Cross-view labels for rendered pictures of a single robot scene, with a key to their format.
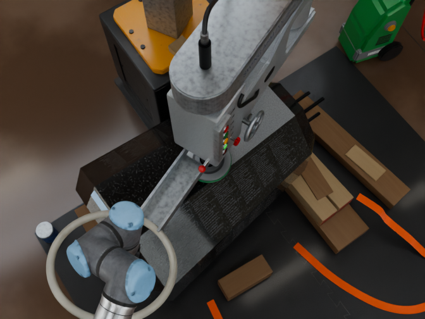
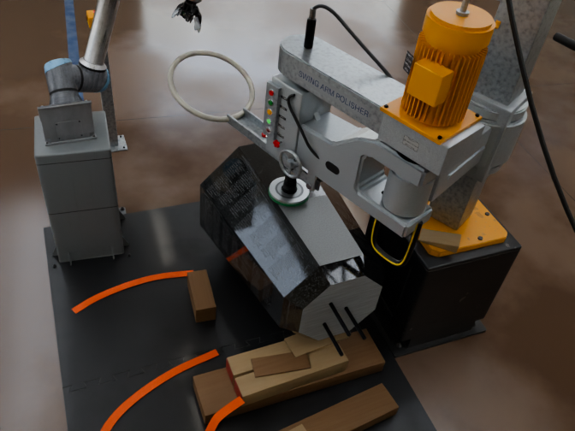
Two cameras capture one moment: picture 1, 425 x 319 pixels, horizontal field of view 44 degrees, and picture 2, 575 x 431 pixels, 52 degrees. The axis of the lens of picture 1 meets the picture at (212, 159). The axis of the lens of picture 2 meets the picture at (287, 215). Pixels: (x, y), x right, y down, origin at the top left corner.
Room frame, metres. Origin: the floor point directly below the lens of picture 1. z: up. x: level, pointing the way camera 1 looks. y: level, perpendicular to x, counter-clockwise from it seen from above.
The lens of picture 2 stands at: (1.28, -2.35, 2.87)
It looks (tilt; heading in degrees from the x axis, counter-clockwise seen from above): 42 degrees down; 98
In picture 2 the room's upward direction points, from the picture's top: 8 degrees clockwise
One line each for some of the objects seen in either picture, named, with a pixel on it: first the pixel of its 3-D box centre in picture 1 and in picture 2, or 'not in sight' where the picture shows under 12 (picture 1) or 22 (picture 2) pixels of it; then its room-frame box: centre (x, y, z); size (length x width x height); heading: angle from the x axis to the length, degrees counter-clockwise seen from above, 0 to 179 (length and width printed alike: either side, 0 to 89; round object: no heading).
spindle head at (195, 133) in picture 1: (217, 101); (310, 126); (1.02, -0.03, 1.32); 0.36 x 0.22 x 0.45; 147
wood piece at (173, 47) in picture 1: (187, 54); not in sight; (1.59, 0.12, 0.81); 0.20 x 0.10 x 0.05; 42
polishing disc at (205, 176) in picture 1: (208, 159); (289, 190); (0.96, 0.02, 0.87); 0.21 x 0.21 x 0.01
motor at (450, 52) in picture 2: not in sight; (442, 68); (1.50, -0.36, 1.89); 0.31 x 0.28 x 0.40; 57
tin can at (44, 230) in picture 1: (47, 232); not in sight; (0.82, 1.00, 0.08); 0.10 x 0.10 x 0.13
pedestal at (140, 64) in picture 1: (175, 61); (429, 264); (1.83, 0.22, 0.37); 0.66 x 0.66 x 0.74; 34
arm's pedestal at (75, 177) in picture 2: not in sight; (81, 189); (-0.33, 0.12, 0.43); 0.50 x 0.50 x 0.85; 30
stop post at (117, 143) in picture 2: not in sight; (105, 84); (-0.64, 1.12, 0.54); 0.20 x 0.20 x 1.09; 34
